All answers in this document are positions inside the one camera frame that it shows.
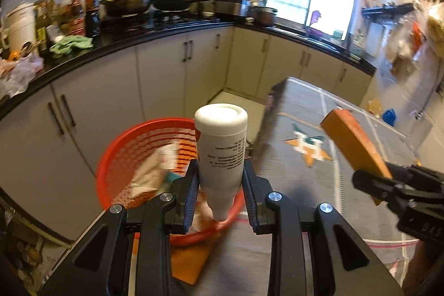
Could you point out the white plastic packet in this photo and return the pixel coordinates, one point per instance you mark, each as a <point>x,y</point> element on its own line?
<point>152,167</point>

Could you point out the purple plastic object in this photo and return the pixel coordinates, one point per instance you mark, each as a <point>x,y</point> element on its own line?
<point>315,20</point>

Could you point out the person's right forearm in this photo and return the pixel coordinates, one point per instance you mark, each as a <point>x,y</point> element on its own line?
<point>421,268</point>

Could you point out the hanging plastic bags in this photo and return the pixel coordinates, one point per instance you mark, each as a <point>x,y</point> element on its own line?
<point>433,29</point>

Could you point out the brown vegetables pile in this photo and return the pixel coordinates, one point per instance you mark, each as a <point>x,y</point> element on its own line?
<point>31,256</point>

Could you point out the pale plastic bag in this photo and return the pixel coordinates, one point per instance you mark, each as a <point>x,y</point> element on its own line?
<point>20,72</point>

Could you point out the silver rice cooker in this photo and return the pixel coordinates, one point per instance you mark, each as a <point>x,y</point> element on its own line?
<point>229,7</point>

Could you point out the grey printed tablecloth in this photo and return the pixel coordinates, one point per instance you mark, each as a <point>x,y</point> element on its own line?
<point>305,129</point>

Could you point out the white plastic bottle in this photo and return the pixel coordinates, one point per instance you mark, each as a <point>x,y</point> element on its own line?
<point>220,143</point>

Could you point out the dark oil bottle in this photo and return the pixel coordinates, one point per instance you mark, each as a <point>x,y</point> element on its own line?
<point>41,32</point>

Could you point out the black wall rack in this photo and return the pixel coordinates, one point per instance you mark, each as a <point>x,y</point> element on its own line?
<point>385,10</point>

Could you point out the orange fruit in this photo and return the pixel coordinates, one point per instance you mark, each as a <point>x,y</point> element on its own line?
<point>14,55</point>

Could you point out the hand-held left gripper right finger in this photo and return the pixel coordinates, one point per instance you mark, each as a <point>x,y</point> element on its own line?
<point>251,202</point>

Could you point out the black frying pan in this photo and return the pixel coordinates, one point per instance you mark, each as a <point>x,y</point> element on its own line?
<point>171,4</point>

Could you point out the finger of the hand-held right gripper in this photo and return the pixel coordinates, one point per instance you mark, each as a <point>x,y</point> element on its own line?
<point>374,186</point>
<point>404,170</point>

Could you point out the red label sauce bottle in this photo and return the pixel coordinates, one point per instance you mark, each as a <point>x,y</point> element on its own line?
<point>76,18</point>

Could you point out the dark soy sauce bottle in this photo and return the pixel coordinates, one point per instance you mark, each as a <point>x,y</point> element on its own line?
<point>92,15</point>

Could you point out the white plastic bucket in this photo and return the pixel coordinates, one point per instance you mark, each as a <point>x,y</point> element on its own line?
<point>19,29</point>

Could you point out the black kitchen countertop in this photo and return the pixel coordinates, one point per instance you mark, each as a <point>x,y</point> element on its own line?
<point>138,34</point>

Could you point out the beige base cabinets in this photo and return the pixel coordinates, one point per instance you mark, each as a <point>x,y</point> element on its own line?
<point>163,74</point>

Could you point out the red plastic basket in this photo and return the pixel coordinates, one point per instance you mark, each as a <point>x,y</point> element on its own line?
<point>118,160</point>

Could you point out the green dish cloth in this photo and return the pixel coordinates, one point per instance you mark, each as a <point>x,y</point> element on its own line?
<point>71,44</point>

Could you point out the steel cooking pot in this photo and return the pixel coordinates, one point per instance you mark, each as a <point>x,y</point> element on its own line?
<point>265,17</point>

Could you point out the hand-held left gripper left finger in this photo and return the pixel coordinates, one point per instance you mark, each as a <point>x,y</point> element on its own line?
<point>190,199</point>

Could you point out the pale green packet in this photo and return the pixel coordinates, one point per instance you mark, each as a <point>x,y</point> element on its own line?
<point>171,177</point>

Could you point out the blue crumpled plastic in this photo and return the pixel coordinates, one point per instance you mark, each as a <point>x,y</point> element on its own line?
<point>389,117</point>

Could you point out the gold foil wrapper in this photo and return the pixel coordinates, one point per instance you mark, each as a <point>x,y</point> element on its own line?
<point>374,107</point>

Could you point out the orange carton box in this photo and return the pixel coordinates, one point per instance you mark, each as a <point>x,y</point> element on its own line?
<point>357,143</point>

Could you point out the black gas stove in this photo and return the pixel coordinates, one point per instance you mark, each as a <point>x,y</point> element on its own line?
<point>156,20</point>

